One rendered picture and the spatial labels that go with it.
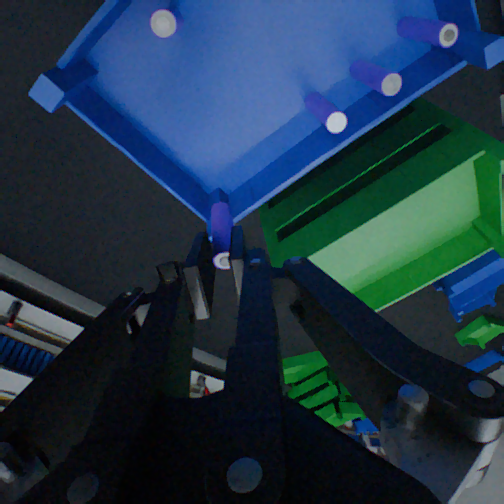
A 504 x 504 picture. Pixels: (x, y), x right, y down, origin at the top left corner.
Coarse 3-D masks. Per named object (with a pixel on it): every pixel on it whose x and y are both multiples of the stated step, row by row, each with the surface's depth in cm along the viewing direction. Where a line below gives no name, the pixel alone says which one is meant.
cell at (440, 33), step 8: (408, 16) 22; (400, 24) 22; (408, 24) 21; (416, 24) 20; (424, 24) 19; (432, 24) 19; (440, 24) 18; (448, 24) 18; (400, 32) 22; (408, 32) 21; (416, 32) 20; (424, 32) 19; (432, 32) 19; (440, 32) 18; (448, 32) 18; (456, 32) 18; (416, 40) 21; (424, 40) 20; (432, 40) 19; (440, 40) 18; (448, 40) 18
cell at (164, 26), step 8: (152, 16) 16; (160, 16) 16; (168, 16) 16; (176, 16) 17; (152, 24) 16; (160, 24) 16; (168, 24) 16; (176, 24) 16; (152, 32) 16; (160, 32) 17; (168, 32) 17; (176, 32) 18
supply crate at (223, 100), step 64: (128, 0) 18; (192, 0) 20; (256, 0) 20; (320, 0) 21; (384, 0) 21; (448, 0) 19; (64, 64) 18; (128, 64) 22; (192, 64) 23; (256, 64) 24; (320, 64) 24; (384, 64) 25; (448, 64) 22; (128, 128) 25; (192, 128) 27; (256, 128) 28; (320, 128) 29; (192, 192) 29; (256, 192) 29
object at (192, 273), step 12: (204, 240) 18; (192, 252) 16; (204, 252) 17; (192, 264) 14; (204, 264) 16; (192, 276) 14; (204, 276) 15; (192, 288) 14; (204, 288) 14; (192, 300) 14; (204, 300) 14; (204, 312) 15
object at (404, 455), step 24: (408, 384) 6; (384, 408) 6; (408, 408) 5; (384, 432) 6; (408, 432) 5; (432, 432) 5; (408, 456) 5; (432, 456) 5; (456, 456) 4; (480, 456) 4; (432, 480) 4; (456, 480) 4
